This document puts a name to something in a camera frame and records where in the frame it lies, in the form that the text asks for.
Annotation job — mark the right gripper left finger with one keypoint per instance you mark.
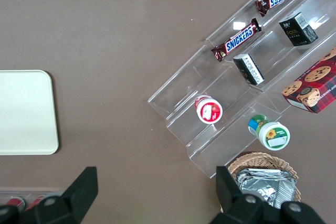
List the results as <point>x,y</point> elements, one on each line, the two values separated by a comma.
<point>65,203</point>

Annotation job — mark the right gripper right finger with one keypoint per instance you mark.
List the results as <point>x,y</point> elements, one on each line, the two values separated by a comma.
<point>236,211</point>

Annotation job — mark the light wicker basket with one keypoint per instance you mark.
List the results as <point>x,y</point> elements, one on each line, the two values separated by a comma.
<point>262,159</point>

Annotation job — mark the cream plastic tray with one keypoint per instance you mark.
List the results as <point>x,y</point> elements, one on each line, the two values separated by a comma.
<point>26,113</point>

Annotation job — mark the red cola bottle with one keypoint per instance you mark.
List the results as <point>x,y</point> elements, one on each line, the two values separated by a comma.
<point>13,202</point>
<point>36,201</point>

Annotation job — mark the silver foil wrapped package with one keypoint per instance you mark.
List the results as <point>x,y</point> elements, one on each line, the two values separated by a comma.
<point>260,187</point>

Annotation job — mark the clear acrylic bottle rack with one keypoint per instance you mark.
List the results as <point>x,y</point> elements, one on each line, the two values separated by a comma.
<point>29,191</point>

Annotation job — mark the green lid white jar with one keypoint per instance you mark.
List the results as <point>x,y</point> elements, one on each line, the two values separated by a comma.
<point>273,134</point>

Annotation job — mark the red lid white jar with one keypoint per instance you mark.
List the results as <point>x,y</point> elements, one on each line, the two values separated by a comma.
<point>209,110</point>

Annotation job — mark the clear acrylic stepped stand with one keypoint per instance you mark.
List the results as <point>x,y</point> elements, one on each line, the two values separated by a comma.
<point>199,77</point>

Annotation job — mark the small black box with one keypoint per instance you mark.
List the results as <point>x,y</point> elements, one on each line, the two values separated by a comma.
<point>296,31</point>
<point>249,70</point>

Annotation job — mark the red plaid cookie box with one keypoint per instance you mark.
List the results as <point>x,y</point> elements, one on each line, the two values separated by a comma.
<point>315,87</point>

